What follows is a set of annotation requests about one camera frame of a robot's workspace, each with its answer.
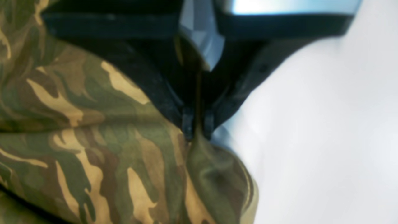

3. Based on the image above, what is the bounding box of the camouflage t-shirt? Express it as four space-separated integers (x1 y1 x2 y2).
1 0 258 224

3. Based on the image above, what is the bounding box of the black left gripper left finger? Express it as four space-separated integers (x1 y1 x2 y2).
41 0 195 140

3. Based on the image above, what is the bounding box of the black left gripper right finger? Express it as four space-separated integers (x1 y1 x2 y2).
201 0 356 139

